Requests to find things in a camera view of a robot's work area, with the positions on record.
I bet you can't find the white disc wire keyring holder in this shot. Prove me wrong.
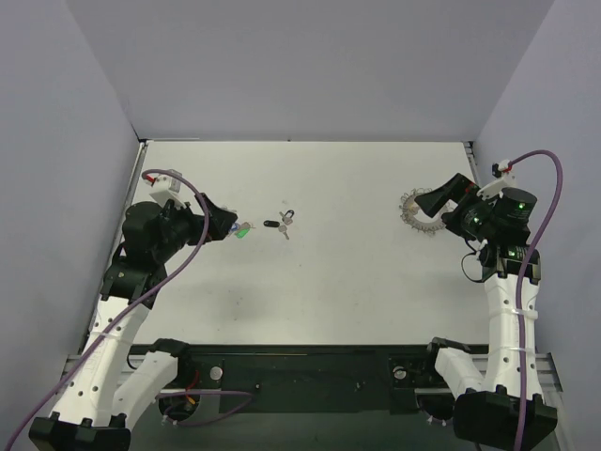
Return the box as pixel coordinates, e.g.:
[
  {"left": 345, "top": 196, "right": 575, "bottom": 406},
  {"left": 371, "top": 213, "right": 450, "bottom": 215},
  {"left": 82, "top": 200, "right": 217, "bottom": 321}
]
[{"left": 399, "top": 188, "right": 449, "bottom": 237}]

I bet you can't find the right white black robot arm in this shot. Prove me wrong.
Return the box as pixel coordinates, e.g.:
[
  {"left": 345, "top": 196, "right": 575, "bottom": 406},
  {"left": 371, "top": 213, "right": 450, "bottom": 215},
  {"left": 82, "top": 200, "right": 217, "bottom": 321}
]
[{"left": 414, "top": 174, "right": 558, "bottom": 450}]

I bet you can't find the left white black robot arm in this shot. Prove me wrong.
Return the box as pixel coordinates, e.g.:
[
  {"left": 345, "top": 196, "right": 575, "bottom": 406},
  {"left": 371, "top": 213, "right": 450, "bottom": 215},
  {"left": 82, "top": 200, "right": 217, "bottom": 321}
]
[{"left": 29, "top": 194, "right": 238, "bottom": 450}]

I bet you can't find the green key tag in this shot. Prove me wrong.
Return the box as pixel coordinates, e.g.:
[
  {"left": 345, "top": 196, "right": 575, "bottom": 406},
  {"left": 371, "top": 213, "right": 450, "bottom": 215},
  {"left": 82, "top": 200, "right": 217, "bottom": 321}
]
[{"left": 235, "top": 223, "right": 254, "bottom": 239}]

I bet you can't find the black tag silver key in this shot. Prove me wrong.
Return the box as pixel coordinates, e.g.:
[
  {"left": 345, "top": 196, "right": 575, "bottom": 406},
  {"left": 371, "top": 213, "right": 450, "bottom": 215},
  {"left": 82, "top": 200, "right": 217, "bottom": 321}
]
[{"left": 263, "top": 220, "right": 289, "bottom": 241}]

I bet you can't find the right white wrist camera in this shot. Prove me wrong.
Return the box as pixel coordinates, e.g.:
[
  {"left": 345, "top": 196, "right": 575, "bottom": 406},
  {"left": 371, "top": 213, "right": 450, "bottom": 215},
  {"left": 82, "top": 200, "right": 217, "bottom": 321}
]
[{"left": 477, "top": 160, "right": 516, "bottom": 200}]

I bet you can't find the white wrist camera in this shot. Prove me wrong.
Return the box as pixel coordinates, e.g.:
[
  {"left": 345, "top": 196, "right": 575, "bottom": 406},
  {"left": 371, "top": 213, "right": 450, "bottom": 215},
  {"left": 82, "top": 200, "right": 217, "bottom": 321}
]
[
  {"left": 142, "top": 174, "right": 184, "bottom": 208},
  {"left": 477, "top": 160, "right": 516, "bottom": 200}
]

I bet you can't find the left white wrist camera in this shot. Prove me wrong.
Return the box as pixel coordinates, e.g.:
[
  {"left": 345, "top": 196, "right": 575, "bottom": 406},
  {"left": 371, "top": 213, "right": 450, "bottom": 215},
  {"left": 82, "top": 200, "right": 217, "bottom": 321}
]
[{"left": 142, "top": 174, "right": 184, "bottom": 208}]

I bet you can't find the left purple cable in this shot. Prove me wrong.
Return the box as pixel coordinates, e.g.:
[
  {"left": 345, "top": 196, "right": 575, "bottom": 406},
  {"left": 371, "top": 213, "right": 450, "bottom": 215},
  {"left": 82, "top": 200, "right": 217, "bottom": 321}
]
[{"left": 0, "top": 167, "right": 257, "bottom": 450}]

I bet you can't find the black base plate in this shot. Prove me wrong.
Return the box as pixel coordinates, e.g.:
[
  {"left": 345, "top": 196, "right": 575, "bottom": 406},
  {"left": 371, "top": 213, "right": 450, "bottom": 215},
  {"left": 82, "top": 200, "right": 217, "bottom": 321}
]
[{"left": 172, "top": 345, "right": 455, "bottom": 418}]

